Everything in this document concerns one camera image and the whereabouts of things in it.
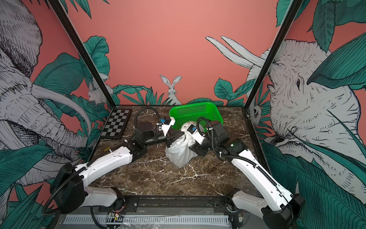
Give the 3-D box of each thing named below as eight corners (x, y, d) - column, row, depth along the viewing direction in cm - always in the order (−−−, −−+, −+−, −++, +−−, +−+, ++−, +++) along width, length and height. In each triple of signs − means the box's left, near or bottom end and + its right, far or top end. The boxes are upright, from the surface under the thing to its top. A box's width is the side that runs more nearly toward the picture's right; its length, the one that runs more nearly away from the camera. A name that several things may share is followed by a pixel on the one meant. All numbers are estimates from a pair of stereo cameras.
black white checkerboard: (101, 139, 102) (99, 136, 99) (114, 111, 120) (112, 108, 117) (122, 139, 102) (120, 136, 100) (132, 111, 120) (130, 108, 117)
